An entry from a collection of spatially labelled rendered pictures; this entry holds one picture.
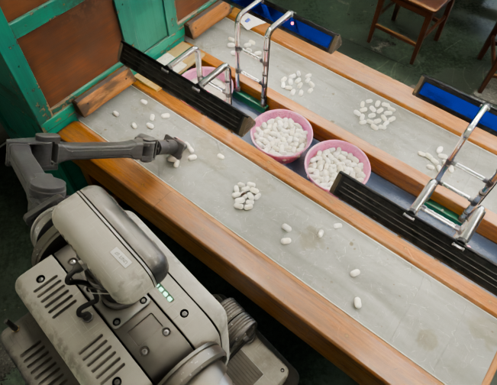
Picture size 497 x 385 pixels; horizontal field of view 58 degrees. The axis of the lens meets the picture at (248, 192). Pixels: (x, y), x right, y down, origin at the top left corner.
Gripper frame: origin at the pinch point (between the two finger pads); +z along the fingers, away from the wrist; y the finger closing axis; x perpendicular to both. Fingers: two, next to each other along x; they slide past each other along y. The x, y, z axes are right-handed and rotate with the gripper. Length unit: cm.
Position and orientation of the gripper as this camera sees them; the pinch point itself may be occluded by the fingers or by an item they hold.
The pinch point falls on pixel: (185, 146)
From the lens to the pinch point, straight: 188.1
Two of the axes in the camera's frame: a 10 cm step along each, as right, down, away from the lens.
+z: 4.6, -1.2, 8.8
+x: -4.1, 8.5, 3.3
